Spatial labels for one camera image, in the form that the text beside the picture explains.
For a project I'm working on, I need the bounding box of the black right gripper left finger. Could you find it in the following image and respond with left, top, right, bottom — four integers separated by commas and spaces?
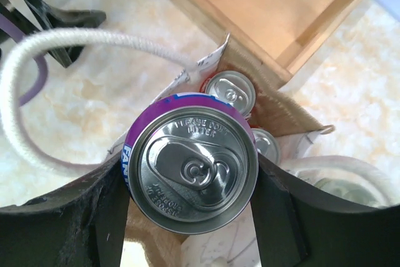
1, 154, 130, 266

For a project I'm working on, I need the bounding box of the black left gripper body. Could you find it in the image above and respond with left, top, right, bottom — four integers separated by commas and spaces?
0, 0, 107, 68

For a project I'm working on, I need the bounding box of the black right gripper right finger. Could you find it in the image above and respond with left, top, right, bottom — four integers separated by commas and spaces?
251, 155, 399, 266

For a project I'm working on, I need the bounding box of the green-capped Chang soda bottle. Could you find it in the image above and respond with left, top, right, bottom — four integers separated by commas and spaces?
314, 178, 390, 208

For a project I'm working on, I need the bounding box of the red Coke can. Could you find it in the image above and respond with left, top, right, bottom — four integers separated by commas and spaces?
199, 70, 256, 119
252, 128, 281, 165

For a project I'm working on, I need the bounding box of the wooden clothes rack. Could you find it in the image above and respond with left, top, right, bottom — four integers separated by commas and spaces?
171, 0, 361, 87

